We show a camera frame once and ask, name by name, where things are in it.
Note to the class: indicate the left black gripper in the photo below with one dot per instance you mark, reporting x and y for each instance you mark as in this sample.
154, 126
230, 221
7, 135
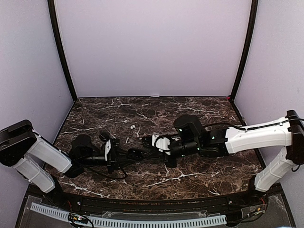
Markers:
114, 159

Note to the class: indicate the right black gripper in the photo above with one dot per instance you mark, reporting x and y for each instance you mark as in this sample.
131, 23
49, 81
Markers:
159, 155

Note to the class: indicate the black oval charging case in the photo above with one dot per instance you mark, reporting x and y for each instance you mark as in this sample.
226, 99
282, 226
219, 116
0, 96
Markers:
135, 154

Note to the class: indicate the black round charging case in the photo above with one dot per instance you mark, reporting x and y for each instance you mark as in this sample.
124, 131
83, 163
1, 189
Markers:
104, 136

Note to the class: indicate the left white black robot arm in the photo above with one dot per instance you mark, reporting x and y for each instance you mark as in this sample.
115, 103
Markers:
19, 144

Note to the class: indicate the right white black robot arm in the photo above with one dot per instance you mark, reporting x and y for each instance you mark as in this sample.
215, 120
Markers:
286, 132

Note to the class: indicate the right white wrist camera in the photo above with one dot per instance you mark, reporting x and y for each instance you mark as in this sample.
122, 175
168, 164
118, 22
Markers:
158, 142

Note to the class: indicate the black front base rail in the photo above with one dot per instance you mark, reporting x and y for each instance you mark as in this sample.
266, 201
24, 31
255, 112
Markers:
231, 203

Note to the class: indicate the white slotted cable duct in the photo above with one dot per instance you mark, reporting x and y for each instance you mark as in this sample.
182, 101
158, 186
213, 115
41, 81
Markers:
93, 221

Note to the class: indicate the right black frame post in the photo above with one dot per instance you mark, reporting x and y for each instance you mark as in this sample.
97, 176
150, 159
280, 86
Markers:
245, 51

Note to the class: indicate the black frame post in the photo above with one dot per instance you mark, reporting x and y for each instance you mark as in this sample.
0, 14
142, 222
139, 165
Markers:
245, 51
60, 48

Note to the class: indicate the left black frame post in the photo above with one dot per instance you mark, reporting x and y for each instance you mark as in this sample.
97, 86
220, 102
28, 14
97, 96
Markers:
60, 48

